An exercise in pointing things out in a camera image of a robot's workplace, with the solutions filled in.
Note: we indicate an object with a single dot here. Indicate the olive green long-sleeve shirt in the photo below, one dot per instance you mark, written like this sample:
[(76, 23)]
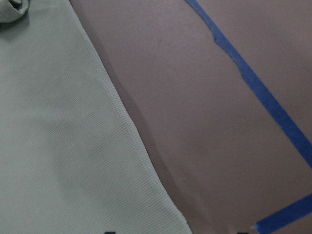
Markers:
[(71, 159)]

